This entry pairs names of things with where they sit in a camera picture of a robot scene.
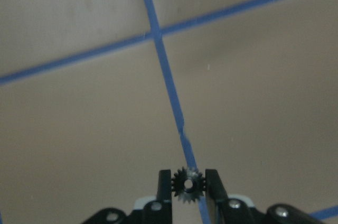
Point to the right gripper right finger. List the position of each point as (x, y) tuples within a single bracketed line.
[(224, 208)]

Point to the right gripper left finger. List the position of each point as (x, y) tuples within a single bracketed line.
[(160, 209)]

